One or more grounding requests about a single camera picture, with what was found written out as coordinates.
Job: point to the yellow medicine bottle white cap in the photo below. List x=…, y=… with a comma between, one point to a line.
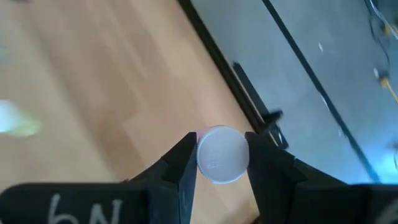
x=21, y=123

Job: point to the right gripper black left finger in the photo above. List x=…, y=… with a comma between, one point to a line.
x=155, y=199

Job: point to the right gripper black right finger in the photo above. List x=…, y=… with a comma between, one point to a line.
x=295, y=199

